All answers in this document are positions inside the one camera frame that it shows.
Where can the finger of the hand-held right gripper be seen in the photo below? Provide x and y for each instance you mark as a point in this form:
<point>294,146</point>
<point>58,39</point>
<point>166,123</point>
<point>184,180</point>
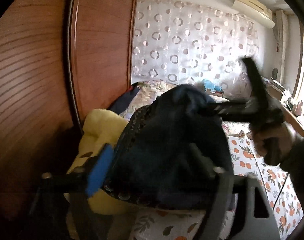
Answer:
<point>254,80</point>
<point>227,110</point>

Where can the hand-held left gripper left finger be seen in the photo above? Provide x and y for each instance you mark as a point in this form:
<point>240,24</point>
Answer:
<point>100,170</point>

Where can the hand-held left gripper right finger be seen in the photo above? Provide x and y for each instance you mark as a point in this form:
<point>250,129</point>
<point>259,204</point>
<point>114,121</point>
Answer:
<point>199,155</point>

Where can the navy printed t-shirt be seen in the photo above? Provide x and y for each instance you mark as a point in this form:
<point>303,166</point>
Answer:
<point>172,142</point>

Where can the dark circle-patterned garment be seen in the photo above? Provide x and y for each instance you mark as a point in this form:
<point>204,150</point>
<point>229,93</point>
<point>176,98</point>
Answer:
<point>135,120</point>

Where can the person's right forearm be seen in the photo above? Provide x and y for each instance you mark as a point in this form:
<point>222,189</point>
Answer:
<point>300,165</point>

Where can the person's right hand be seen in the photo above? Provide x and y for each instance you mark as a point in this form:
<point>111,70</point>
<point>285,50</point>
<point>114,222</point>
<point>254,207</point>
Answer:
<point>274,145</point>

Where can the stack of papers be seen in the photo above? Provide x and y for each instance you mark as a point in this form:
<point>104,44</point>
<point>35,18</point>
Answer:
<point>277,88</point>

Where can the pink figurine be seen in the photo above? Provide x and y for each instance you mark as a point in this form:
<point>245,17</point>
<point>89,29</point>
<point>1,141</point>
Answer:
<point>299,107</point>

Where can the wooden window cabinet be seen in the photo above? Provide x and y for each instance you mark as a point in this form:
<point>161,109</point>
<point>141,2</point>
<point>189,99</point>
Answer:
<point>299,125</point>

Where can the yellow pillow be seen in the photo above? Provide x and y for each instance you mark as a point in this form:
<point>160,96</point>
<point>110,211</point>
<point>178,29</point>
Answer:
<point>99,127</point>

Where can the patterned window curtain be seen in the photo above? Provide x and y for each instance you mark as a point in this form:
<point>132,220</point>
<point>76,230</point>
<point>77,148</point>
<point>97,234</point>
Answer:
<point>282,42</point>

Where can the orange-fruit print bed sheet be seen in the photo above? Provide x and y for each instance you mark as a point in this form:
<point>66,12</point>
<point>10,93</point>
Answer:
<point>247,165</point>

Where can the sheer circle-patterned curtain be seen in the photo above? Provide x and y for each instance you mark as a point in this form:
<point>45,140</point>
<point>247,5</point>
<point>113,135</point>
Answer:
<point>192,42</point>

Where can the floral quilt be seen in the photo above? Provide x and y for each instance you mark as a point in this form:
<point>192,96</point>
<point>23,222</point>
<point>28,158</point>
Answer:
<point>152,90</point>

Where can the wooden wardrobe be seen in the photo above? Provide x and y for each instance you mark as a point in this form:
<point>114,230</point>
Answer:
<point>42,67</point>

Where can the black oval wall object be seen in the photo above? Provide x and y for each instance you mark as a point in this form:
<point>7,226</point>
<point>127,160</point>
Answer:
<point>274,73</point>

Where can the wall air conditioner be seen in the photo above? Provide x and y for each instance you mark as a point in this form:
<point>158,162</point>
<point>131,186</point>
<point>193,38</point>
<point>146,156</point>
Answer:
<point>252,1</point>

